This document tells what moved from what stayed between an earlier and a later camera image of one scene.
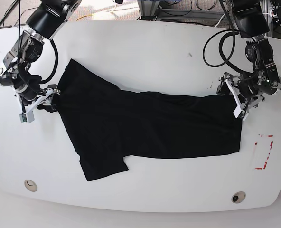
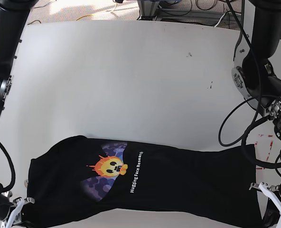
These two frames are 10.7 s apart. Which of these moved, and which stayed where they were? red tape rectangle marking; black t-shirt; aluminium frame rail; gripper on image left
Moved: gripper on image left; black t-shirt
Stayed: red tape rectangle marking; aluminium frame rail
